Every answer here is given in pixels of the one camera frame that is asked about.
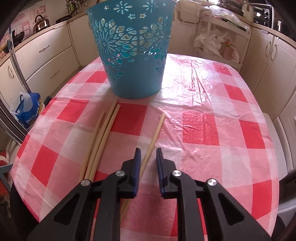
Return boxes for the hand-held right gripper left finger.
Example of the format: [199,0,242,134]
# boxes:
[28,148,142,241]

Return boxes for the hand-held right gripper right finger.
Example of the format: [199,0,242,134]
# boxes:
[156,147,272,241]

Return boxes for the pale wooden chopstick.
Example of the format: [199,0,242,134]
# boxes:
[79,112,105,182]
[89,105,121,181]
[120,113,166,219]
[84,99,118,180]

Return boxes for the blue perforated plastic basket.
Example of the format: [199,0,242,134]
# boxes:
[86,0,177,100]

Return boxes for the red checked plastic tablecloth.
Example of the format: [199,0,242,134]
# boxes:
[10,53,288,241]

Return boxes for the blue printed bag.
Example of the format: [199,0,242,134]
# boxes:
[15,92,45,130]

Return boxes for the white plastic bag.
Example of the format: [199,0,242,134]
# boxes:
[194,28,226,57]

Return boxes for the red printed plastic bag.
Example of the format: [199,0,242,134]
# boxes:
[220,38,240,63]

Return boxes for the white storage trolley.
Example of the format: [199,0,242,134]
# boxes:
[195,5,252,63]

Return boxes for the white hanging bin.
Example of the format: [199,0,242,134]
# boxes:
[178,2,203,24]

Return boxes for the clear plastic bag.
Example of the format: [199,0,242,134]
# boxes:
[208,5,242,26]

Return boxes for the steel kettle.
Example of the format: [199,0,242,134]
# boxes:
[33,14,51,33]

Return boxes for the black wok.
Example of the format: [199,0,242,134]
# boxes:
[11,30,25,44]

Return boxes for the black toaster oven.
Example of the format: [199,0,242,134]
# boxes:
[251,2,275,26]

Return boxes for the metal mop handle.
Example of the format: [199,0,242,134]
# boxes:
[8,39,33,93]

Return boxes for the wall utensil rack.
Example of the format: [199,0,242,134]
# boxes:
[65,0,87,12]

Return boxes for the pink wall sticker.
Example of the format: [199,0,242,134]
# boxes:
[10,11,31,36]

